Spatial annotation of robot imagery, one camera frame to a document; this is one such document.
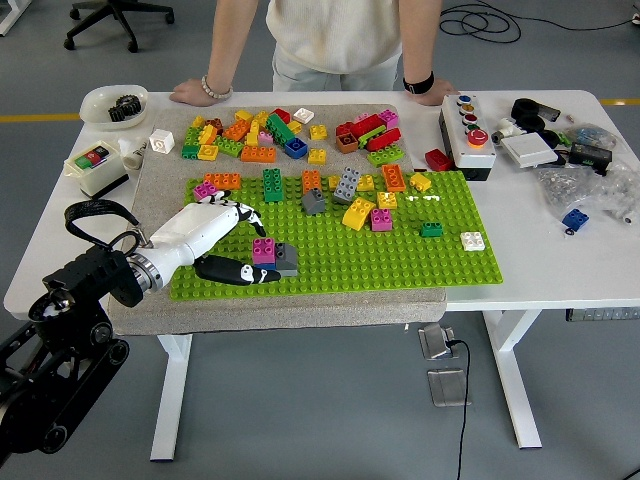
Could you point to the white pipe fitting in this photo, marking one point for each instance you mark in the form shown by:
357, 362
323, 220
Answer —
506, 129

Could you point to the small pink toy brick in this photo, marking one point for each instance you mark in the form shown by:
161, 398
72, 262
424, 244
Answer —
266, 138
361, 117

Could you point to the yellow curved toy brick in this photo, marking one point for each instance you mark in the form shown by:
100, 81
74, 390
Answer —
357, 215

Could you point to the orange long toy brick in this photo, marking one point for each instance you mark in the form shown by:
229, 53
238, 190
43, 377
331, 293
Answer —
394, 178
258, 154
222, 180

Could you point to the clear bag of parts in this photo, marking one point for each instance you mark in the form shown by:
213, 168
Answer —
622, 195

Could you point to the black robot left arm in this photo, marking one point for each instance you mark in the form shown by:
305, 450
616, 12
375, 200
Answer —
50, 380

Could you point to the white table leg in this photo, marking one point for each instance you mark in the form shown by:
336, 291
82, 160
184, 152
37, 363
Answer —
172, 400
515, 380

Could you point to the black power adapter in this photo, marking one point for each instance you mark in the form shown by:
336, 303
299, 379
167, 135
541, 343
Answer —
591, 156

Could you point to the red square toy brick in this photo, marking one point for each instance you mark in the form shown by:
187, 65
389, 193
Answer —
343, 128
282, 115
439, 160

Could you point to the black wristwatch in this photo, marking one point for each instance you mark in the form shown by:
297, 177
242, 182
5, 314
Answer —
417, 85

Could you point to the person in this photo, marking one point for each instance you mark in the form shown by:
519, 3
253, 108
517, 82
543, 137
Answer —
335, 30

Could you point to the grey long toy brick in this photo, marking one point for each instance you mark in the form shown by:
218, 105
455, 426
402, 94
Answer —
346, 187

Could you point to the grey-brown mat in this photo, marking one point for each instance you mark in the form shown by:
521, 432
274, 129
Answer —
300, 312

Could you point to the brown toy brick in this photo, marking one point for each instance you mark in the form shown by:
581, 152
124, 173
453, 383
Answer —
214, 122
346, 144

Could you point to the black tape roll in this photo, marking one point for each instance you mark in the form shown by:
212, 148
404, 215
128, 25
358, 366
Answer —
537, 125
516, 106

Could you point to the pink square toy brick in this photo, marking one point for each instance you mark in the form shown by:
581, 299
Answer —
381, 220
263, 251
388, 118
204, 190

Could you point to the white red-green switch box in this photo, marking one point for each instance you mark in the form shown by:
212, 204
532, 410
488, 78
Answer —
102, 177

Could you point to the blue square toy brick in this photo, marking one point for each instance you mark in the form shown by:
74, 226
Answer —
575, 219
270, 266
296, 148

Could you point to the grey flat toy brick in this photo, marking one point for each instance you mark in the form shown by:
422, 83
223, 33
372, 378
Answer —
289, 274

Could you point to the white cube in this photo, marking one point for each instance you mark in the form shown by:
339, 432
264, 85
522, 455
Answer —
161, 141

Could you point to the person's right forearm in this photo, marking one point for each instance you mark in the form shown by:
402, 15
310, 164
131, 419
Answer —
222, 45

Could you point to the green long toy brick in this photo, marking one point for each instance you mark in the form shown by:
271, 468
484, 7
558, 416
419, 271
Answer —
272, 186
278, 128

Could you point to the white square toy brick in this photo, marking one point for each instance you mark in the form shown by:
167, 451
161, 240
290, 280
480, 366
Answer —
303, 115
472, 242

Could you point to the large red toy brick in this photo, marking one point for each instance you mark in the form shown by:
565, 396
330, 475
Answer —
367, 126

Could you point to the table height control panel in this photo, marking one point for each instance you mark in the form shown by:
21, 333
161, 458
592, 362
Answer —
602, 315

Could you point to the white furniture frame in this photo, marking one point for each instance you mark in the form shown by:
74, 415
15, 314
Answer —
7, 12

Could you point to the person's right hand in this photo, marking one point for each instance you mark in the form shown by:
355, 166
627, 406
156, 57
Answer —
190, 92

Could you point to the small green toy brick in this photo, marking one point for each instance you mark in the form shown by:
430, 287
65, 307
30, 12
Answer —
430, 230
189, 151

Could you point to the grey sloped toy brick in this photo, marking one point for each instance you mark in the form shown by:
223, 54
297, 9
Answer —
287, 260
312, 202

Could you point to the small grey black device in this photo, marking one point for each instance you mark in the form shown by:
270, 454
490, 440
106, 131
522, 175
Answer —
551, 112

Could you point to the clear bag of screws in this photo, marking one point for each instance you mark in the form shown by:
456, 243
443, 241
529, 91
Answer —
562, 186

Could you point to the black gear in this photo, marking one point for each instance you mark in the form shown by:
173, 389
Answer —
132, 105
117, 114

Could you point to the black office chair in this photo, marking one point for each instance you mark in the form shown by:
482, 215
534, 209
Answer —
122, 15

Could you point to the white switch panel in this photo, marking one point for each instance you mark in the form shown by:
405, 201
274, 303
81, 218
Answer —
529, 151

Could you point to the lime flat toy brick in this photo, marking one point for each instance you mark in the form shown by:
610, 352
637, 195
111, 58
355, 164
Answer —
376, 131

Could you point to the red curved toy brick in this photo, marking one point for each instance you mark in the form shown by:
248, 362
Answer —
384, 140

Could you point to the person's left hand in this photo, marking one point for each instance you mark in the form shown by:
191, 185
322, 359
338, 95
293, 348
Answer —
440, 92

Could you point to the push-button control box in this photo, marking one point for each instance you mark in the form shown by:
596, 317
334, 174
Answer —
472, 155

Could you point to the clear bag blue parts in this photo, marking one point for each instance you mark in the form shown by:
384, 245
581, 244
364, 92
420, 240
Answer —
590, 134

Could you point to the yellow and orange brick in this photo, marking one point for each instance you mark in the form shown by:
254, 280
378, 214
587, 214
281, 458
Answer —
207, 135

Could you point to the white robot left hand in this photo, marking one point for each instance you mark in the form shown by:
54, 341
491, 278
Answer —
195, 230

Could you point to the lime long toy brick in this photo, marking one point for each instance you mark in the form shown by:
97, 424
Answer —
385, 156

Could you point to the white bowl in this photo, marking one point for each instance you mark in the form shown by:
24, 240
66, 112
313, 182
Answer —
95, 112

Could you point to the green plastic clip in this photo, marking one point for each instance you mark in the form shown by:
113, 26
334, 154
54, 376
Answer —
565, 138

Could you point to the green baseplate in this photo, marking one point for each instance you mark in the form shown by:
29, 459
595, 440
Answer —
350, 260

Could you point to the person's left forearm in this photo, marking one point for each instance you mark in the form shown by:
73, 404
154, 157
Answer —
417, 40

